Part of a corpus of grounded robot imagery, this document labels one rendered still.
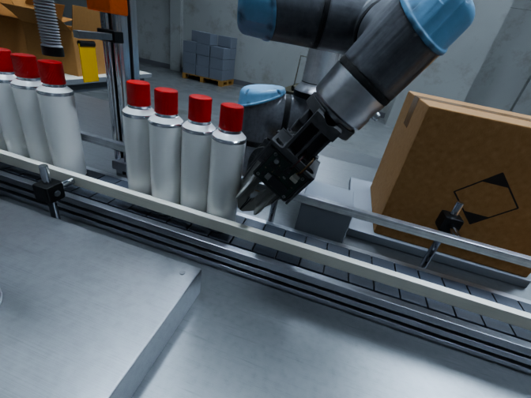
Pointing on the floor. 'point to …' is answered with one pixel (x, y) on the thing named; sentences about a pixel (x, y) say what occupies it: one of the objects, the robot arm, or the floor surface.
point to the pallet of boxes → (209, 58)
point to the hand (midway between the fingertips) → (246, 201)
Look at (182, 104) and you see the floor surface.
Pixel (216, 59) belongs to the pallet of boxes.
